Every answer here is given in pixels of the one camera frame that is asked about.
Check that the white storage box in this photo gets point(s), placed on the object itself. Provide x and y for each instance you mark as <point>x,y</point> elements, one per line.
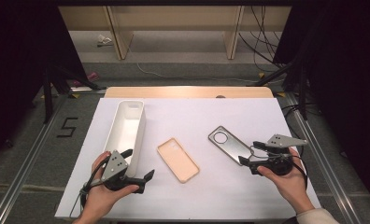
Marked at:
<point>125,130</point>

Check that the white table sheet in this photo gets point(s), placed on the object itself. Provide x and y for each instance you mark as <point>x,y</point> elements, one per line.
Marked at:
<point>205,118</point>

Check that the yellow tape piece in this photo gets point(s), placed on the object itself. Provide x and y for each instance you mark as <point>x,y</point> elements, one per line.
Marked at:
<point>281,94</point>
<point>261,75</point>
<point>75,95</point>

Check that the wooden shelf unit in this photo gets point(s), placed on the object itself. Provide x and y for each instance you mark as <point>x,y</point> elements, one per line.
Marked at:
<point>173,17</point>

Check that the grey phone case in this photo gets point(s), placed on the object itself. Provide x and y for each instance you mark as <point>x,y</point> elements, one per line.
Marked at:
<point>233,146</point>

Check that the beige phone case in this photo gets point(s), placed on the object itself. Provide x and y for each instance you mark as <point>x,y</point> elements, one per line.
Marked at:
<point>178,160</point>

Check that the black metal stand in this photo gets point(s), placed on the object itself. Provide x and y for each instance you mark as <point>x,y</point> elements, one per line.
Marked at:
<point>48,93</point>
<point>303,93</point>

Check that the metal floor rail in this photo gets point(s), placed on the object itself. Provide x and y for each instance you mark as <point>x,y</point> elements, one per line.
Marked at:
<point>27,168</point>
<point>323,155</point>

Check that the person's left hand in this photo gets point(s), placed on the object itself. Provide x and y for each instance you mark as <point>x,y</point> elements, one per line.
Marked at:
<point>100,199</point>

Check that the wooden table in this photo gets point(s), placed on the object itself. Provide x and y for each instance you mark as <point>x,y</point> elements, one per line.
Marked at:
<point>189,92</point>

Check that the person's right hand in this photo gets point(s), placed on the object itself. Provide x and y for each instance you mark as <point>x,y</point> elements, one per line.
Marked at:
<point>293,186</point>

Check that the crumpled white paper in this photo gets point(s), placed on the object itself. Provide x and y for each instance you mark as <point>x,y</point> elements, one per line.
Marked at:
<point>103,40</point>

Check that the black curtain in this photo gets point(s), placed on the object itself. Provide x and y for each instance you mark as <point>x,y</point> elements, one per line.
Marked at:
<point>345,77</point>
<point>18,62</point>

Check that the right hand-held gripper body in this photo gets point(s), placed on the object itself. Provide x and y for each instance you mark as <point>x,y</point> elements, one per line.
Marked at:
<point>282,140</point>

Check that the pink object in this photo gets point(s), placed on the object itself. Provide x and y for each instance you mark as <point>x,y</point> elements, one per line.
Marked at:
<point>92,76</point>

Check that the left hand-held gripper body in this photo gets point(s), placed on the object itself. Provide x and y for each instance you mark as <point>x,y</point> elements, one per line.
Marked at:
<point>114,166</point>

